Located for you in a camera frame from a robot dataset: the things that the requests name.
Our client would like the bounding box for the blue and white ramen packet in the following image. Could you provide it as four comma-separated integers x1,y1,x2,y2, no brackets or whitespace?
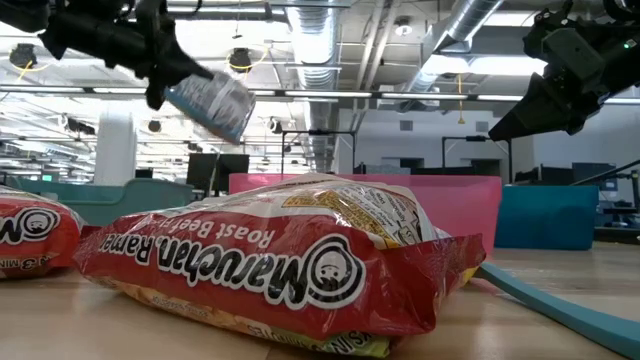
163,70,258,147

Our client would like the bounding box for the silver ceiling duct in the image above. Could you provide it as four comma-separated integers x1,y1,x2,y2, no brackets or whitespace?
284,0,347,175
402,0,504,96

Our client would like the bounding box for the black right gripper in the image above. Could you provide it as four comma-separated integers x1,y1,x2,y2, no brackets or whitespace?
488,3,640,143

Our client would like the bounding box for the black monitor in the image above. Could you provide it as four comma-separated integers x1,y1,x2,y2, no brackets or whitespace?
572,162,617,190
186,152,251,196

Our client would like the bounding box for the red ramen packet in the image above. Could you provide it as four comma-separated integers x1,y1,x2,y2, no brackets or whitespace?
0,185,85,279
72,172,488,359

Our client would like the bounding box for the white pillar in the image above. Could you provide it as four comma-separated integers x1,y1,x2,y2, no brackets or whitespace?
93,110,138,187

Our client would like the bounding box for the black ceiling camera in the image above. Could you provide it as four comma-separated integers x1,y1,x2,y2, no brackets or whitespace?
7,42,54,81
227,46,271,75

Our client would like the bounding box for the black station frame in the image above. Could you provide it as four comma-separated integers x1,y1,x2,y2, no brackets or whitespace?
572,158,640,244

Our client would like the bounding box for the black stand frame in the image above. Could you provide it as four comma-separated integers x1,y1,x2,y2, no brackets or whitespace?
441,134,513,184
279,128,358,175

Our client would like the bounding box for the pink plastic tray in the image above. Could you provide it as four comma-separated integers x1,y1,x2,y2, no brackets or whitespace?
228,172,503,257

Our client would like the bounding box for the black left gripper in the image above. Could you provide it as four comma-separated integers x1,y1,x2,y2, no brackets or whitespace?
38,10,217,112

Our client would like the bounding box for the yellow hanging pendant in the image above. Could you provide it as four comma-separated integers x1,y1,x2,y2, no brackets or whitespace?
456,73,467,126

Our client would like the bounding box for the green plastic bin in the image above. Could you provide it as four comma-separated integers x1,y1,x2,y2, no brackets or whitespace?
14,177,196,227

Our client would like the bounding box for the blue plastic bin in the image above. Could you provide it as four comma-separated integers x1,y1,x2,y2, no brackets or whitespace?
494,185,600,251

